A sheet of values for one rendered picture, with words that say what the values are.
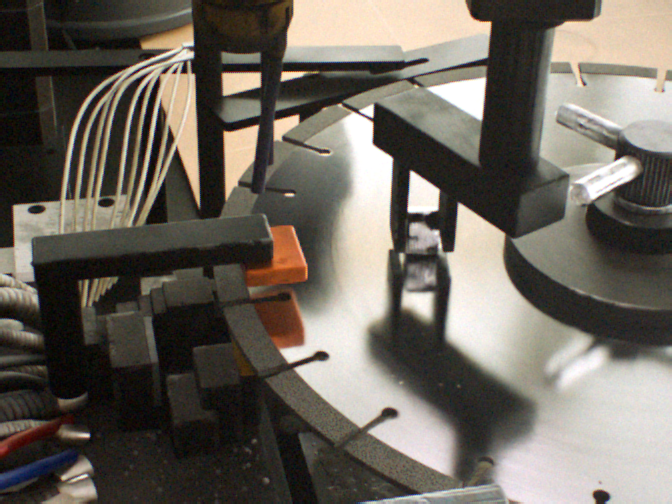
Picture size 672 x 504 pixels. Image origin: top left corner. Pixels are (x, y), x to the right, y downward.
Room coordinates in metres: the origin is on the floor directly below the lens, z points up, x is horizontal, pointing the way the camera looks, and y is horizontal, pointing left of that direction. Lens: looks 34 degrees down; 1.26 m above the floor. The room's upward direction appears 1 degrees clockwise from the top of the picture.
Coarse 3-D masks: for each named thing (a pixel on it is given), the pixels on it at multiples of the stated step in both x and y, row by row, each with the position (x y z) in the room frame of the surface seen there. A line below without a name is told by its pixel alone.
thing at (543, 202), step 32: (512, 32) 0.41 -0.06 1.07; (544, 32) 0.41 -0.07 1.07; (512, 64) 0.41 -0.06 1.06; (544, 64) 0.41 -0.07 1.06; (416, 96) 0.47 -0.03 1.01; (512, 96) 0.41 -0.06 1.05; (544, 96) 0.41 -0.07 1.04; (384, 128) 0.46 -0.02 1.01; (416, 128) 0.44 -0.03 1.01; (448, 128) 0.44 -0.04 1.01; (480, 128) 0.44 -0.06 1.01; (512, 128) 0.41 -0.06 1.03; (416, 160) 0.44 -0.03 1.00; (448, 160) 0.43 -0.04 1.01; (480, 160) 0.42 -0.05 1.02; (512, 160) 0.41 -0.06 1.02; (544, 160) 0.42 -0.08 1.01; (448, 192) 0.42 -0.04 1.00; (480, 192) 0.41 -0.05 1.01; (512, 192) 0.40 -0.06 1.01; (544, 192) 0.40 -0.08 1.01; (448, 224) 0.44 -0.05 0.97; (512, 224) 0.40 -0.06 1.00; (544, 224) 0.40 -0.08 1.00
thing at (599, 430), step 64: (320, 192) 0.50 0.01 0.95; (384, 192) 0.50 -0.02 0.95; (320, 256) 0.45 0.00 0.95; (384, 256) 0.45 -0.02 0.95; (448, 256) 0.45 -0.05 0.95; (320, 320) 0.40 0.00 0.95; (384, 320) 0.41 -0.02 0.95; (448, 320) 0.41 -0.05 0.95; (512, 320) 0.41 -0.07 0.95; (576, 320) 0.41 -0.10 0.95; (320, 384) 0.37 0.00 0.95; (384, 384) 0.37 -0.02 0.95; (448, 384) 0.37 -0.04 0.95; (512, 384) 0.37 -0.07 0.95; (576, 384) 0.37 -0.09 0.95; (640, 384) 0.37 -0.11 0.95; (448, 448) 0.33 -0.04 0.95; (512, 448) 0.34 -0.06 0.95; (576, 448) 0.34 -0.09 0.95; (640, 448) 0.34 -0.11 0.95
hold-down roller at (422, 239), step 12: (408, 216) 0.45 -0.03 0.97; (420, 216) 0.45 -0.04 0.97; (432, 216) 0.45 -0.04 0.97; (408, 228) 0.45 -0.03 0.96; (420, 228) 0.45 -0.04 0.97; (432, 228) 0.45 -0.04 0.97; (408, 240) 0.45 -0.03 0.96; (420, 240) 0.44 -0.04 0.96; (432, 240) 0.45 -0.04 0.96; (408, 252) 0.45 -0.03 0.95; (420, 252) 0.45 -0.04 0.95; (432, 252) 0.45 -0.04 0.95
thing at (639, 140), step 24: (576, 120) 0.48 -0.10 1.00; (600, 120) 0.48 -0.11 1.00; (648, 120) 0.47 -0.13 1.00; (624, 144) 0.46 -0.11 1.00; (648, 144) 0.45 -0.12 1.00; (624, 168) 0.44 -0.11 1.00; (648, 168) 0.45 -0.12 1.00; (576, 192) 0.43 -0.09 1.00; (600, 192) 0.43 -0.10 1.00; (624, 192) 0.45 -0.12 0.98; (648, 192) 0.45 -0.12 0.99
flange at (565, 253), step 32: (576, 224) 0.46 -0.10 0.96; (608, 224) 0.45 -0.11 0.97; (640, 224) 0.44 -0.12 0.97; (512, 256) 0.45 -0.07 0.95; (544, 256) 0.44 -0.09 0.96; (576, 256) 0.44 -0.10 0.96; (608, 256) 0.44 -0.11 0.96; (640, 256) 0.44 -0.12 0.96; (544, 288) 0.43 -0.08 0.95; (576, 288) 0.42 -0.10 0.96; (608, 288) 0.42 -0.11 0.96; (640, 288) 0.42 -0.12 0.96; (608, 320) 0.41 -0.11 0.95; (640, 320) 0.41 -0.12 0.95
